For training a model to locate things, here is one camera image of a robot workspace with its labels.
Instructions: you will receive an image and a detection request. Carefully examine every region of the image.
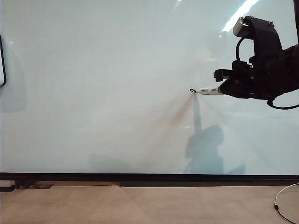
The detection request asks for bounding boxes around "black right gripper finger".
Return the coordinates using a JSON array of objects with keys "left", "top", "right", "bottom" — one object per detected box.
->
[
  {"left": 217, "top": 78, "right": 250, "bottom": 98},
  {"left": 213, "top": 68, "right": 233, "bottom": 83}
]

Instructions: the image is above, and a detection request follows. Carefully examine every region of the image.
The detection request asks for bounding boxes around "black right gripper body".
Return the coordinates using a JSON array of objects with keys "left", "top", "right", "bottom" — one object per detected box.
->
[{"left": 231, "top": 55, "right": 285, "bottom": 100}]

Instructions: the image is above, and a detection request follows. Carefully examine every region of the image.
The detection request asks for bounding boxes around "white whiteboard marker pen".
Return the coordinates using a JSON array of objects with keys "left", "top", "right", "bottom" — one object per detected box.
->
[{"left": 192, "top": 86, "right": 221, "bottom": 95}]

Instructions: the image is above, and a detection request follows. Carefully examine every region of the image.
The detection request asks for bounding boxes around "black whiteboard tray ledge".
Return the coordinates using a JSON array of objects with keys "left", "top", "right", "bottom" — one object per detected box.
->
[{"left": 119, "top": 180, "right": 299, "bottom": 188}]

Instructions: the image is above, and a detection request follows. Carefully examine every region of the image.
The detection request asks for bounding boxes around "white panel with black edge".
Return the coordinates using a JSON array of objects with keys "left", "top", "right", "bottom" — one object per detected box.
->
[{"left": 0, "top": 35, "right": 7, "bottom": 86}]

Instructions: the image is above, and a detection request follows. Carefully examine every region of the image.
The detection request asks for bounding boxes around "black camera cable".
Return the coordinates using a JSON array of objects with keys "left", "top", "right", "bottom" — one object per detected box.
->
[{"left": 235, "top": 36, "right": 249, "bottom": 63}]

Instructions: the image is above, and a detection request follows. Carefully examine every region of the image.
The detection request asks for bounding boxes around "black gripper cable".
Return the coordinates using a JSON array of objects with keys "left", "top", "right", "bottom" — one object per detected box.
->
[{"left": 267, "top": 94, "right": 299, "bottom": 110}]

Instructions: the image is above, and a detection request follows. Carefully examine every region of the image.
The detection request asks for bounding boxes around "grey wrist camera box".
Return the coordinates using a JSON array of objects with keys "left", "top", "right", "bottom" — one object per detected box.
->
[{"left": 232, "top": 15, "right": 252, "bottom": 38}]

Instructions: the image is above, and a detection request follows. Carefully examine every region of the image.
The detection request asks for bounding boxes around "black vertical post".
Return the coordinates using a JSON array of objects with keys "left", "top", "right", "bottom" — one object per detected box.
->
[{"left": 294, "top": 0, "right": 299, "bottom": 44}]

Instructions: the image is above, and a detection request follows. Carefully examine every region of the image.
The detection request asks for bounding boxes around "white cable with black switch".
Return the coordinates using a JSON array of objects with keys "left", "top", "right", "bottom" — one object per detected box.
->
[{"left": 272, "top": 183, "right": 299, "bottom": 222}]

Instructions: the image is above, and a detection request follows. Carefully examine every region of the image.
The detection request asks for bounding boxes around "white glass whiteboard black frame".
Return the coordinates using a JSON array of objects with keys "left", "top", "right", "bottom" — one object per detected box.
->
[{"left": 0, "top": 0, "right": 299, "bottom": 182}]

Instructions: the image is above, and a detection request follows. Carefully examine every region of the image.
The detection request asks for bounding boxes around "dark flat floor bracket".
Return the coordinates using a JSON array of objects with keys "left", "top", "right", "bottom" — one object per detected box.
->
[{"left": 14, "top": 182, "right": 55, "bottom": 189}]

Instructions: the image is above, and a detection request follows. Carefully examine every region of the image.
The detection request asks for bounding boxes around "black metal frame foot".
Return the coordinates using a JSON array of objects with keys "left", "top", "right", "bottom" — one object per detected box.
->
[{"left": 0, "top": 180, "right": 15, "bottom": 192}]

